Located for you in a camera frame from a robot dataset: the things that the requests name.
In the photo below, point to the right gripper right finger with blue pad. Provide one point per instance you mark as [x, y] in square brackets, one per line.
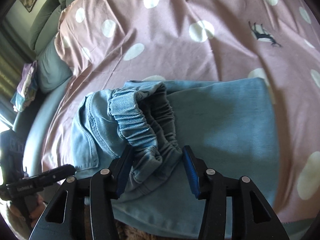
[252, 215]

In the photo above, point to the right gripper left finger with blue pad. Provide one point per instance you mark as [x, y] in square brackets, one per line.
[63, 218]

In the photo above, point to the light blue denim pants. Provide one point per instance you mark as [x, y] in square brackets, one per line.
[230, 125]

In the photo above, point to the person's left hand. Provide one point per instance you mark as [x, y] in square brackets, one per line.
[35, 214]

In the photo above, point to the brown fuzzy blanket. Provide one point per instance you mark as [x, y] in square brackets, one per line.
[125, 232]

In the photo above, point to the purple patterned cushion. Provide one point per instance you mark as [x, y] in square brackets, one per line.
[27, 88]

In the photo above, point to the teal blue pillow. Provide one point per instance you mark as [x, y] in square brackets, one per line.
[51, 70]

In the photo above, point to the pink polka dot bedsheet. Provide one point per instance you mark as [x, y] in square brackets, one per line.
[108, 42]

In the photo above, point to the green padded headboard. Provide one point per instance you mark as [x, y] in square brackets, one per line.
[44, 27]

